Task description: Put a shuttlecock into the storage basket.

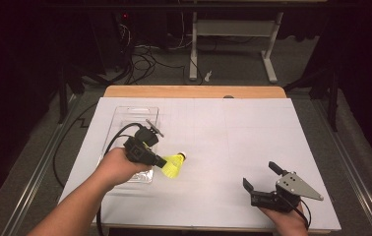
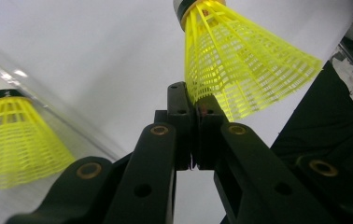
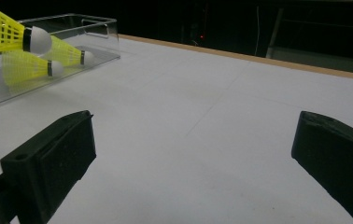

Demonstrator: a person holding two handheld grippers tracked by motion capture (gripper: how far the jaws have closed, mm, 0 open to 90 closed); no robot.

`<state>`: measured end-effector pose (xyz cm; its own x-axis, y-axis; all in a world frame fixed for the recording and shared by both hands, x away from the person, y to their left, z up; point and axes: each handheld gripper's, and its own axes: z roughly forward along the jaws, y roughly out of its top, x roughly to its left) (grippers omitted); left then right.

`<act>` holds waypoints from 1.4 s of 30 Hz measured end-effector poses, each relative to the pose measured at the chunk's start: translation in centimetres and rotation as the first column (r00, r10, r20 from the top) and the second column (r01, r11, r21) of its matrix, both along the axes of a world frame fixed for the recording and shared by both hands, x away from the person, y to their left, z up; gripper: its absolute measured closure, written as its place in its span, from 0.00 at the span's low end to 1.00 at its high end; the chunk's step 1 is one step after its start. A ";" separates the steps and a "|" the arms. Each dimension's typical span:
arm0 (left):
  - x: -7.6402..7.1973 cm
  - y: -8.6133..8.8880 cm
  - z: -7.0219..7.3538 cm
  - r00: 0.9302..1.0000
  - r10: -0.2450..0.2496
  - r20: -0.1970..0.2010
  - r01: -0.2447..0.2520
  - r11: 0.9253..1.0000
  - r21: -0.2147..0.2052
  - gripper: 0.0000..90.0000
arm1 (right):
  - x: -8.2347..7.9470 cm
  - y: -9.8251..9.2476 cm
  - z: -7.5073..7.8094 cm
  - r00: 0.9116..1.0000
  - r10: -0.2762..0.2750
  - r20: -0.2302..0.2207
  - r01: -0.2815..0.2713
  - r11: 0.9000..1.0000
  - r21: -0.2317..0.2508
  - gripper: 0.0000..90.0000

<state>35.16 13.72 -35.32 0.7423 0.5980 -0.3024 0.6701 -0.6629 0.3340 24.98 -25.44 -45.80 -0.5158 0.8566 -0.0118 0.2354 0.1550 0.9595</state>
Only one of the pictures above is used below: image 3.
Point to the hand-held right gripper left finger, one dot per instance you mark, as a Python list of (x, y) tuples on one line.
[(50, 165)]

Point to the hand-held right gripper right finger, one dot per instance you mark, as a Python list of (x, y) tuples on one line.
[(336, 158)]

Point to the yellow shuttlecock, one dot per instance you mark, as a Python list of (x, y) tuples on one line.
[(0, 31), (25, 67), (65, 53)]

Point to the clear plastic container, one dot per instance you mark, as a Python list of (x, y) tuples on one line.
[(103, 46)]

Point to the wooden table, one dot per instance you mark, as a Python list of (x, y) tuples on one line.
[(258, 59)]

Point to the power strip with red light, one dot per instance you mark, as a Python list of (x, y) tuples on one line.
[(201, 36)]

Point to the white metal desk frame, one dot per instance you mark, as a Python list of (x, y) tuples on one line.
[(314, 57)]

